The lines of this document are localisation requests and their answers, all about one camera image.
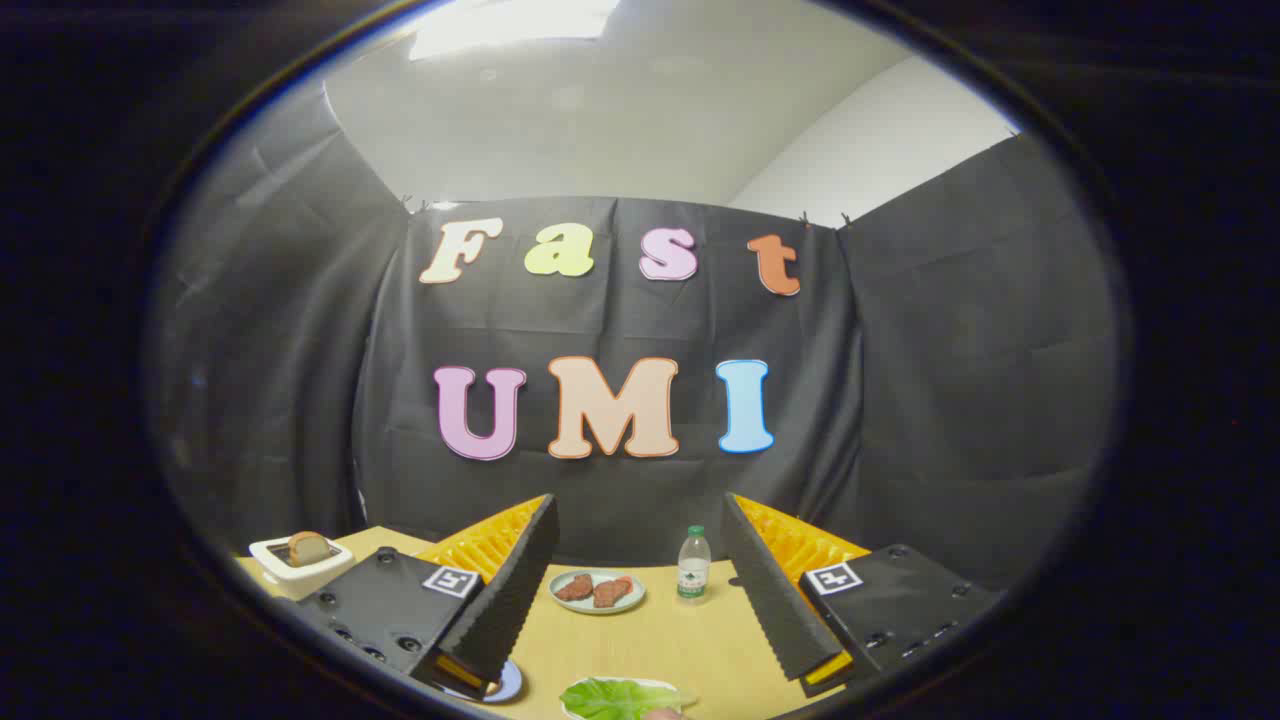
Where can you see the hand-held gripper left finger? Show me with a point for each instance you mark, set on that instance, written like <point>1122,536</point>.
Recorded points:
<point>510,600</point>

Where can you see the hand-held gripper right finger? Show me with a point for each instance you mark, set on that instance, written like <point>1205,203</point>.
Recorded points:
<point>770,590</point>

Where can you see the green lettuce leaf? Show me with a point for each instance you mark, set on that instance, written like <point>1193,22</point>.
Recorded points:
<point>615,698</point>

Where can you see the thick brown-crust bread slice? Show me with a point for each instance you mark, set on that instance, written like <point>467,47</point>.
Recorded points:
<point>308,548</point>

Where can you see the brown meat patty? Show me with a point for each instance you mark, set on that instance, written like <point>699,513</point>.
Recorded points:
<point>575,588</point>
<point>608,594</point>

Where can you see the clear plastic water bottle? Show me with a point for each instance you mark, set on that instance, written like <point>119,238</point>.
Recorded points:
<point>693,570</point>

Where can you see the blue plate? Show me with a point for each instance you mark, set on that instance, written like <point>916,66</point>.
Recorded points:
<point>508,685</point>

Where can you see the pale green plate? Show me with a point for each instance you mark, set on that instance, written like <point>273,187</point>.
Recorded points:
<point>598,610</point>

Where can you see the white leaf-shaped plate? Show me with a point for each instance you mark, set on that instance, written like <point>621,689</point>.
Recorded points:
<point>645,682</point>

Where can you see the white toaster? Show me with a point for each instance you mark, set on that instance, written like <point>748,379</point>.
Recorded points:
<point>300,580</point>

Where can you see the black backdrop cloth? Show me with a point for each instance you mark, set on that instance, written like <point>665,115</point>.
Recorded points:
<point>900,400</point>

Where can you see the ceiling light panel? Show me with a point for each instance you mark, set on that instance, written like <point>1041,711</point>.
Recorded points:
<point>510,25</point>

